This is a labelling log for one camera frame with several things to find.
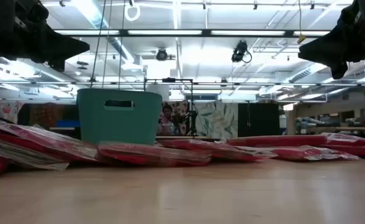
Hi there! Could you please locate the floral patterned cloth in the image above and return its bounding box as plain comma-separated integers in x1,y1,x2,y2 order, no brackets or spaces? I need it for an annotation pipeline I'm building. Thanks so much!
0,100,25,125

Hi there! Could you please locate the black overhead camera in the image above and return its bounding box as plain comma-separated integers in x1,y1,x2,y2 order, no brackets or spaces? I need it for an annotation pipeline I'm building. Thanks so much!
230,40,253,64

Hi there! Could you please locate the blue box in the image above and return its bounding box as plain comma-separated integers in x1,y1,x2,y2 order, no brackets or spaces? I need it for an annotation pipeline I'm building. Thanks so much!
55,119,82,129

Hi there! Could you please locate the white paper roll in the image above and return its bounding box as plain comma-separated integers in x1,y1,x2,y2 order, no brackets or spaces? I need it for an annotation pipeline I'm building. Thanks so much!
146,83,171,102

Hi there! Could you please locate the white cable loop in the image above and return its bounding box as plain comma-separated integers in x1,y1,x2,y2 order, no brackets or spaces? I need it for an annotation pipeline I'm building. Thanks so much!
123,0,141,22

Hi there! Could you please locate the black overhead light beam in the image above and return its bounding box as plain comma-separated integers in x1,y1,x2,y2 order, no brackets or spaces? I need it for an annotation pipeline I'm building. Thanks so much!
54,29,332,39

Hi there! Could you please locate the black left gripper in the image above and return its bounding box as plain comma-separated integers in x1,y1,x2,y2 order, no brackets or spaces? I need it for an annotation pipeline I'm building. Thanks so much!
0,0,90,72

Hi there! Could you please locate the black cabinet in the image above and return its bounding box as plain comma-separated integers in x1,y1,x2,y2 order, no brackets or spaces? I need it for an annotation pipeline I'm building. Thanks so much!
237,102,281,138

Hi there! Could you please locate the black metal stand frame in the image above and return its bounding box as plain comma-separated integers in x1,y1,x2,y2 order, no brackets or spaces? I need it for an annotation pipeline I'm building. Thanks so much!
143,78,195,137

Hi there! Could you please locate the yellow hanging cable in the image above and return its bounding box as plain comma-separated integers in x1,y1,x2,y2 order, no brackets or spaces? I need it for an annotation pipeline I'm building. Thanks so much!
296,0,307,45

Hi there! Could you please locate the person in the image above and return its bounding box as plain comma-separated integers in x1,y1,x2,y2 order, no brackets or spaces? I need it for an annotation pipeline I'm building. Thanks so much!
157,102,179,136

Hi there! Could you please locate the black hanging cable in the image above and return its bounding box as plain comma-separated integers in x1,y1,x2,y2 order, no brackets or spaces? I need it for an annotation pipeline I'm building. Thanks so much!
90,0,107,88
117,0,127,90
102,0,113,89

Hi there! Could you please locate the teal plastic basket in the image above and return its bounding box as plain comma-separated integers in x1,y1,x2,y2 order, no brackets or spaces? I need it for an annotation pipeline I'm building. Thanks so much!
76,88,163,146

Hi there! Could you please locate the wooden shelf workbench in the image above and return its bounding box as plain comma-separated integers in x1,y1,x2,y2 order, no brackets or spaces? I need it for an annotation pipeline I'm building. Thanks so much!
286,101,365,137

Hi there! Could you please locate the black ceiling spotlight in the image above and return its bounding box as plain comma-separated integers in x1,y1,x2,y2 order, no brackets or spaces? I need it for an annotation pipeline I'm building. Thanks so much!
155,47,169,62

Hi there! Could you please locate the black tripod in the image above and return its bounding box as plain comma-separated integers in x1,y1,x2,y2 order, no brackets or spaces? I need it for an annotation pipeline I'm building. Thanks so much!
182,110,199,137

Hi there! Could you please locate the leaf-pattern partition panel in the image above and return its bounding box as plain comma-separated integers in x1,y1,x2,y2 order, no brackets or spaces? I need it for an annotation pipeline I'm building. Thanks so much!
178,100,239,140

